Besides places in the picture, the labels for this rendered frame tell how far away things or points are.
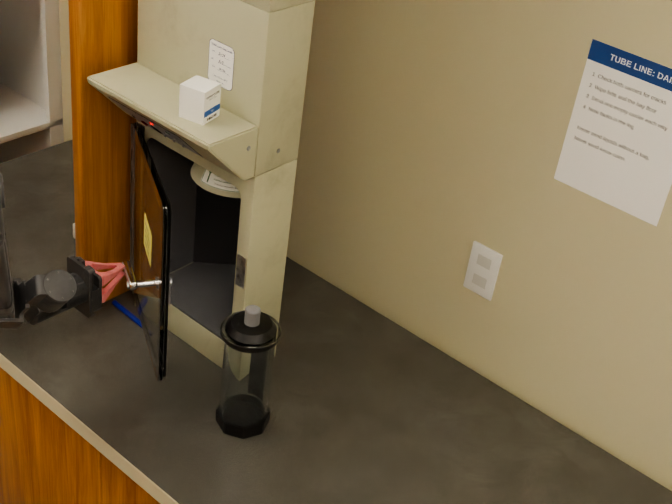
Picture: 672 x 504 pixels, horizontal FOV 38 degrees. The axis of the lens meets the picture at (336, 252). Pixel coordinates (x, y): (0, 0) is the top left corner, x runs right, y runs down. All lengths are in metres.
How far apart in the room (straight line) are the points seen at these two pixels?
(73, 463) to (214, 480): 0.40
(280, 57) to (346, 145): 0.54
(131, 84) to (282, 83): 0.28
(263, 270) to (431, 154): 0.43
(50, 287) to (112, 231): 0.45
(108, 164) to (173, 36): 0.35
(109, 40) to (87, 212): 0.36
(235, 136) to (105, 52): 0.37
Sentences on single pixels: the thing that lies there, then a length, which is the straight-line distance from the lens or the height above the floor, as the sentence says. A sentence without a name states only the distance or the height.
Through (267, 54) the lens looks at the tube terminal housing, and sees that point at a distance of 1.64.
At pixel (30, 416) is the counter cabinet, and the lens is 2.18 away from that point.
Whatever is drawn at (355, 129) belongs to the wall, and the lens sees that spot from 2.14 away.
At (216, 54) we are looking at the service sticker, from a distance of 1.73.
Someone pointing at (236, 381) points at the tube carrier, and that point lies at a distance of 1.81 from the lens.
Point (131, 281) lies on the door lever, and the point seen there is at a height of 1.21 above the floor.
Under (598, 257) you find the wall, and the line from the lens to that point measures 1.90.
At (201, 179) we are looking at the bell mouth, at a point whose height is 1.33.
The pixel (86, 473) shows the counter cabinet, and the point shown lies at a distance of 2.09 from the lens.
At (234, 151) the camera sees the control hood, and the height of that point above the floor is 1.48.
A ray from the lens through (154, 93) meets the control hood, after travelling 1.78.
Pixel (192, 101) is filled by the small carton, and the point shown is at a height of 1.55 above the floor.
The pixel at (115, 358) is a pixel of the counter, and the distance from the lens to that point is 2.06.
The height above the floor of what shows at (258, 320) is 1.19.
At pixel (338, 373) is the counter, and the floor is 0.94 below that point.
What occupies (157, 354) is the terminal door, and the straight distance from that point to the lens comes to 1.89.
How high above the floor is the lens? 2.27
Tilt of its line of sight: 33 degrees down
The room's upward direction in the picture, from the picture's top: 8 degrees clockwise
